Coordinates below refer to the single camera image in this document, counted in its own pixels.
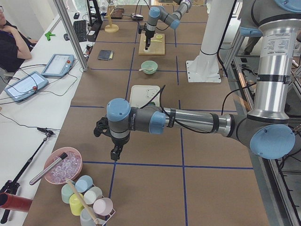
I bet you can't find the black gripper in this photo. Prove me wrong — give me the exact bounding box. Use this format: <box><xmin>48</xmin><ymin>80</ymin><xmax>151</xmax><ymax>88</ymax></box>
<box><xmin>138</xmin><ymin>23</ymin><xmax>155</xmax><ymax>51</ymax></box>
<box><xmin>93</xmin><ymin>117</ymin><xmax>130</xmax><ymax>161</ymax></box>

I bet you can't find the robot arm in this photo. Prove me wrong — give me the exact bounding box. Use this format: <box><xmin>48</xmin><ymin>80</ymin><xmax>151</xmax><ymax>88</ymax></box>
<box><xmin>94</xmin><ymin>0</ymin><xmax>301</xmax><ymax>161</ymax></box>
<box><xmin>138</xmin><ymin>0</ymin><xmax>192</xmax><ymax>51</ymax></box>

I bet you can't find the mint green bowl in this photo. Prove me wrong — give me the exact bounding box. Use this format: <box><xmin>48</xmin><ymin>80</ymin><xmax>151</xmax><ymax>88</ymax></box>
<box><xmin>139</xmin><ymin>60</ymin><xmax>158</xmax><ymax>74</ymax></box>

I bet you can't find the pink bowl with ice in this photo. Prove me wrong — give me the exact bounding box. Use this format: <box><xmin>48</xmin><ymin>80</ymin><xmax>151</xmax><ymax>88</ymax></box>
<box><xmin>44</xmin><ymin>147</ymin><xmax>83</xmax><ymax>185</ymax></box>

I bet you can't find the bamboo cutting board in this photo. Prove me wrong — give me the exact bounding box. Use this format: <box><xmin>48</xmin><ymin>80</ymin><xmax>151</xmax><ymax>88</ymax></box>
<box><xmin>138</xmin><ymin>33</ymin><xmax>166</xmax><ymax>56</ymax></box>

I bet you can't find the steel metal scoop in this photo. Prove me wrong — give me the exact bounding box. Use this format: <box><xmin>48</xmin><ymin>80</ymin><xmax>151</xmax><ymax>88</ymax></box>
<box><xmin>122</xmin><ymin>13</ymin><xmax>143</xmax><ymax>21</ymax></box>

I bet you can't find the wooden mug tree stand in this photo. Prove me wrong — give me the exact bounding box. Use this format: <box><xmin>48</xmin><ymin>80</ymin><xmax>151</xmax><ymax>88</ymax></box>
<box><xmin>104</xmin><ymin>6</ymin><xmax>119</xmax><ymax>33</ymax></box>

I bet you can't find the grey yellow folded cloth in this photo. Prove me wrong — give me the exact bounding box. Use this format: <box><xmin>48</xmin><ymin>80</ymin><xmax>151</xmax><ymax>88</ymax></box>
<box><xmin>97</xmin><ymin>50</ymin><xmax>114</xmax><ymax>61</ymax></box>

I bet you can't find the black framed wooden tray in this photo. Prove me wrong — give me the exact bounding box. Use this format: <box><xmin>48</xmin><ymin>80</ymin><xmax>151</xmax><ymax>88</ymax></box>
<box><xmin>111</xmin><ymin>8</ymin><xmax>124</xmax><ymax>19</ymax></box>

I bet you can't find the cream bear serving tray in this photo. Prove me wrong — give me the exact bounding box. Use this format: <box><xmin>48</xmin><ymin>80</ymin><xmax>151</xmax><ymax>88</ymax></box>
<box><xmin>129</xmin><ymin>85</ymin><xmax>160</xmax><ymax>108</ymax></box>

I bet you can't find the blue plastic cup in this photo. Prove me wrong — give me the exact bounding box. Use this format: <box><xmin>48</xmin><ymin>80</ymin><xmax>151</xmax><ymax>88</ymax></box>
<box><xmin>75</xmin><ymin>175</ymin><xmax>93</xmax><ymax>193</ymax></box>

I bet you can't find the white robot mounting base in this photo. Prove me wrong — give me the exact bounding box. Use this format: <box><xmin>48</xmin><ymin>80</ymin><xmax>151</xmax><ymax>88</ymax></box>
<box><xmin>186</xmin><ymin>60</ymin><xmax>221</xmax><ymax>83</ymax></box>

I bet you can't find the black keyboard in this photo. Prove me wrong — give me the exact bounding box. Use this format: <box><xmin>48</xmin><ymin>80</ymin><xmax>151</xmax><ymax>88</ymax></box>
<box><xmin>73</xmin><ymin>20</ymin><xmax>87</xmax><ymax>42</ymax></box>

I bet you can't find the white plastic cup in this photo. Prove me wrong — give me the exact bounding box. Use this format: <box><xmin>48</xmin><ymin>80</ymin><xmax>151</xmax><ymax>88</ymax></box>
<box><xmin>84</xmin><ymin>186</ymin><xmax>103</xmax><ymax>205</ymax></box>

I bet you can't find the green plastic cup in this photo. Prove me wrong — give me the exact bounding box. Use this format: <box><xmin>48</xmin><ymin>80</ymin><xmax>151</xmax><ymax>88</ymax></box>
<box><xmin>61</xmin><ymin>184</ymin><xmax>74</xmax><ymax>204</ymax></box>

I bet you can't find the rear teach pendant tablet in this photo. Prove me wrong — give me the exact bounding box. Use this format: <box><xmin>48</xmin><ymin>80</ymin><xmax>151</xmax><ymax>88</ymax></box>
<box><xmin>41</xmin><ymin>54</ymin><xmax>75</xmax><ymax>78</ymax></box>

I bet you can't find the teach pendant tablet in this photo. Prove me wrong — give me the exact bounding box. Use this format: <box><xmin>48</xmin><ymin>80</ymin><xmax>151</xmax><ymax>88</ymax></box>
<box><xmin>4</xmin><ymin>71</ymin><xmax>48</xmax><ymax>102</ymax></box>
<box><xmin>41</xmin><ymin>54</ymin><xmax>75</xmax><ymax>78</ymax></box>

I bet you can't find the pink plastic cup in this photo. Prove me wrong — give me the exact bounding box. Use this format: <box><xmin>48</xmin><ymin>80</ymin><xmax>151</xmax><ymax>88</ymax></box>
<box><xmin>93</xmin><ymin>197</ymin><xmax>113</xmax><ymax>216</ymax></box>

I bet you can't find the yellow plastic cup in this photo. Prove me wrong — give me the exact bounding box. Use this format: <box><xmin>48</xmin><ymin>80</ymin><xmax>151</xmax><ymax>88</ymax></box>
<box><xmin>69</xmin><ymin>194</ymin><xmax>84</xmax><ymax>216</ymax></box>

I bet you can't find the front teach pendant tablet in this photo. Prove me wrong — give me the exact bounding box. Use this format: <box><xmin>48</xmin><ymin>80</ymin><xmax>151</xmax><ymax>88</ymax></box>
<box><xmin>4</xmin><ymin>71</ymin><xmax>48</xmax><ymax>102</ymax></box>

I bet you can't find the grey plastic cup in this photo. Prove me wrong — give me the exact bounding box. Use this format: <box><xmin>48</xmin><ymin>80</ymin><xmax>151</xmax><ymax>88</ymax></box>
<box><xmin>80</xmin><ymin>209</ymin><xmax>96</xmax><ymax>226</ymax></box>

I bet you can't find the black tripod stand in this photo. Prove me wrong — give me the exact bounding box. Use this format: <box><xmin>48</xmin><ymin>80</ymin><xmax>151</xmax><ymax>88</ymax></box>
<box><xmin>0</xmin><ymin>128</ymin><xmax>55</xmax><ymax>208</ymax></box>

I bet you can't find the seated person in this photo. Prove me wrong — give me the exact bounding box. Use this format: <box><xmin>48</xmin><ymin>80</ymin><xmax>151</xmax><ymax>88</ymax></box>
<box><xmin>0</xmin><ymin>7</ymin><xmax>38</xmax><ymax>73</ymax></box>

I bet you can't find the red cylinder bottle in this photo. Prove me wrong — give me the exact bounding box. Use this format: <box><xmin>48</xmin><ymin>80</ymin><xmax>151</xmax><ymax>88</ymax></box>
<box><xmin>0</xmin><ymin>193</ymin><xmax>32</xmax><ymax>212</ymax></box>

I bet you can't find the metal scoop handle in bowl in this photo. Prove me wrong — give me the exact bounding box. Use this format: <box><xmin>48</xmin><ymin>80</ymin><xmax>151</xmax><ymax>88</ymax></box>
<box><xmin>29</xmin><ymin>152</ymin><xmax>68</xmax><ymax>186</ymax></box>

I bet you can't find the aluminium frame post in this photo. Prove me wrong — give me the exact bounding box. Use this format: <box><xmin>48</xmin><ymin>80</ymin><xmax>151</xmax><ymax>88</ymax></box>
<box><xmin>53</xmin><ymin>0</ymin><xmax>88</xmax><ymax>72</ymax></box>

